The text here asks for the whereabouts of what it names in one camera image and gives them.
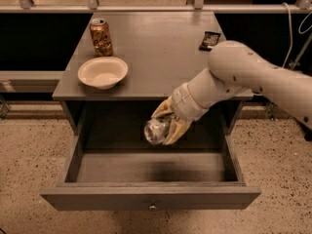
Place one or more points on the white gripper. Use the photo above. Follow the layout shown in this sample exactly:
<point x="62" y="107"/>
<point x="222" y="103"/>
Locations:
<point x="183" y="103"/>

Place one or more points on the grey open top drawer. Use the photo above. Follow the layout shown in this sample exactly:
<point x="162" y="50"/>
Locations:
<point x="112" y="167"/>

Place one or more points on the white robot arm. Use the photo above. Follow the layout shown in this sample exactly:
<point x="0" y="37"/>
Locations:
<point x="232" y="68"/>

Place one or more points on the small metal drawer knob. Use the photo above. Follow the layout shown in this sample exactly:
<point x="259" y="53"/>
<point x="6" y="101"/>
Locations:
<point x="152" y="207"/>

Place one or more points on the grey wooden cabinet counter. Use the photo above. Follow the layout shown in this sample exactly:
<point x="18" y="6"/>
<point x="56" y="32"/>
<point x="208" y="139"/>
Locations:
<point x="161" y="50"/>

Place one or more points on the white paper bowl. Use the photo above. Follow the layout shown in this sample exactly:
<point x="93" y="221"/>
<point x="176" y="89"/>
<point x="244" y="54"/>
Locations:
<point x="102" y="73"/>

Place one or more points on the black snack bar packet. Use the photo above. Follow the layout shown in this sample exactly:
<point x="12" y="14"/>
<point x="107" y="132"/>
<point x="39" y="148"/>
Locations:
<point x="209" y="41"/>

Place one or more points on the orange soda can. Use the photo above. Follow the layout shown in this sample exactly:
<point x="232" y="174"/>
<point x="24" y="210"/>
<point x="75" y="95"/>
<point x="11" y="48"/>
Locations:
<point x="100" y="34"/>

